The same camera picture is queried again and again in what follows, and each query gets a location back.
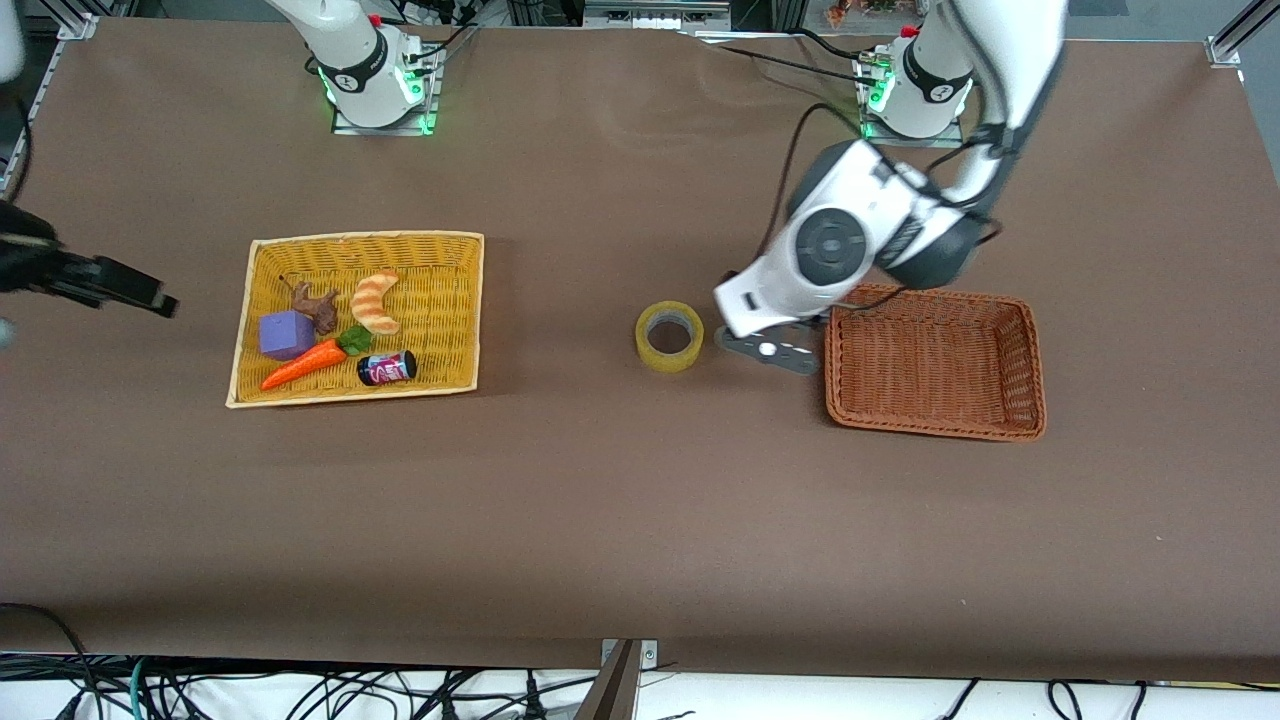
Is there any yellow tape roll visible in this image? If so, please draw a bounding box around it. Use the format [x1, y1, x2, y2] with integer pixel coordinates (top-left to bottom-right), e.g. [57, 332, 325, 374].
[635, 300, 705, 374]

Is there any purple cube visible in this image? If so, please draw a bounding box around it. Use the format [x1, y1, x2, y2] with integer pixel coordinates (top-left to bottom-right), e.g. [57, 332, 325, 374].
[259, 310, 319, 362]

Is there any brown wicker basket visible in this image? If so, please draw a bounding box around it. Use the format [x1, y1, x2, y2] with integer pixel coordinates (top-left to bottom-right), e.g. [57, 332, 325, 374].
[823, 283, 1048, 443]

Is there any orange toy carrot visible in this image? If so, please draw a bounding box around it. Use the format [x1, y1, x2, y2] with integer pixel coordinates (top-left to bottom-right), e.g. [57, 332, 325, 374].
[260, 325, 376, 392]

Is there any brown toy lion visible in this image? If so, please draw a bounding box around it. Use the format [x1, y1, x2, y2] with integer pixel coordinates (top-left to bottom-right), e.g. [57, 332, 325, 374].
[280, 277, 341, 336]

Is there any toy croissant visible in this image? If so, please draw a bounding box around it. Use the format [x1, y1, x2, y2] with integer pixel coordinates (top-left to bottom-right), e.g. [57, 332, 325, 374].
[350, 270, 401, 336]

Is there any yellow wicker basket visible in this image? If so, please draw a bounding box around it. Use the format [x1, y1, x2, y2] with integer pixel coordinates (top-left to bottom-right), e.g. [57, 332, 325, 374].
[225, 230, 486, 409]

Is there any metal table edge bracket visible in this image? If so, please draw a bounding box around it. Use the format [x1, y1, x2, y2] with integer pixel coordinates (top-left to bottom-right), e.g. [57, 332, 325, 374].
[575, 638, 661, 720]

